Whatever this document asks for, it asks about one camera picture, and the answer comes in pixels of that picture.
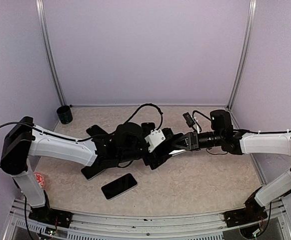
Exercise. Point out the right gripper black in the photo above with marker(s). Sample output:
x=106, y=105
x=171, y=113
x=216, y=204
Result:
x=193, y=141

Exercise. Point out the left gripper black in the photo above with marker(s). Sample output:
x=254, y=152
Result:
x=158, y=162

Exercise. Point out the black phone case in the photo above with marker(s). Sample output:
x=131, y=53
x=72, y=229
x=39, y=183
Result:
x=96, y=130
x=147, y=127

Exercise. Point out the black phone teal edge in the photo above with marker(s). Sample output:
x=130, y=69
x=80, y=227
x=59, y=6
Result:
x=176, y=151

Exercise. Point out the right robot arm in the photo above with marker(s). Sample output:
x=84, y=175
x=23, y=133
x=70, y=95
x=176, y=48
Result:
x=243, y=142

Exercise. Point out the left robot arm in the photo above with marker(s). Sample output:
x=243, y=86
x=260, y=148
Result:
x=129, y=142

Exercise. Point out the dark green mug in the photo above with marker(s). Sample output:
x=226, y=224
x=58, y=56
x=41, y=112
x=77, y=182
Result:
x=64, y=114

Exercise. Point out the red patterned round coaster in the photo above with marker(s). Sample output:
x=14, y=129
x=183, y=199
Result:
x=40, y=179

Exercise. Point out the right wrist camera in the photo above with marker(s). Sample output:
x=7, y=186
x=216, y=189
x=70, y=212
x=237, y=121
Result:
x=192, y=123

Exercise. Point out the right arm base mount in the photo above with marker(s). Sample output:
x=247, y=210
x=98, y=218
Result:
x=250, y=213

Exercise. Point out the front aluminium rail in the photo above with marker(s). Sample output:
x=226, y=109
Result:
x=93, y=226

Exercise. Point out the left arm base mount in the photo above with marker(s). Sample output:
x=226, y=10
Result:
x=51, y=216

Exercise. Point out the right aluminium frame post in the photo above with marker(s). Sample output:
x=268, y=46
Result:
x=244, y=53

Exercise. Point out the aluminium frame post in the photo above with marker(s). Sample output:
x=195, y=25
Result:
x=48, y=50
x=244, y=53

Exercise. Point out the left aluminium frame post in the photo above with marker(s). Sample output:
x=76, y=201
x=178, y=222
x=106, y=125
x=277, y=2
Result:
x=48, y=50

